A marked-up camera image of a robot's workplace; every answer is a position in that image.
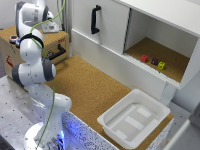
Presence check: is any black door handle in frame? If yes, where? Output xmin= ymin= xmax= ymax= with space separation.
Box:
xmin=90 ymin=4 xmax=102 ymax=35

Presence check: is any white cabinet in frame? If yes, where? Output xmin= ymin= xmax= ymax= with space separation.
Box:
xmin=68 ymin=0 xmax=200 ymax=108

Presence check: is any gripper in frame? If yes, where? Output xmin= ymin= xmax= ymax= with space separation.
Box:
xmin=41 ymin=21 xmax=62 ymax=35

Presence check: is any green cable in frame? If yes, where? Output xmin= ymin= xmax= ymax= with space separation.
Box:
xmin=29 ymin=0 xmax=68 ymax=150

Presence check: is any pink block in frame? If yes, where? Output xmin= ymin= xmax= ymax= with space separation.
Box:
xmin=140 ymin=54 xmax=149 ymax=63

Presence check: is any black drawer handle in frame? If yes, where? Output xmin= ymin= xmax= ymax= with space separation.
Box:
xmin=46 ymin=43 xmax=67 ymax=61

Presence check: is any red button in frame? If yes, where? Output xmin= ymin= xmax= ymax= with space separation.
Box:
xmin=9 ymin=34 xmax=18 ymax=42

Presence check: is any blue button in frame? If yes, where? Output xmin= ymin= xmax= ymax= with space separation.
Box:
xmin=14 ymin=39 xmax=22 ymax=47

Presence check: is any purple block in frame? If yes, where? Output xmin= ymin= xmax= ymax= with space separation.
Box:
xmin=150 ymin=57 xmax=160 ymax=66

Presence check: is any yellow block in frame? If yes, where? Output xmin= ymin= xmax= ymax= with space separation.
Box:
xmin=157 ymin=61 xmax=167 ymax=71

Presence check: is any wooden drawer box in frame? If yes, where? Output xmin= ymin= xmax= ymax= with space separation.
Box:
xmin=0 ymin=24 xmax=71 ymax=90

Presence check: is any white plastic box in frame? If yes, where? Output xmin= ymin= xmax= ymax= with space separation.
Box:
xmin=96 ymin=88 xmax=172 ymax=150

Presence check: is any white sliding door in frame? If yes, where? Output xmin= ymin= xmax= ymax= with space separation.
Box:
xmin=72 ymin=0 xmax=131 ymax=56

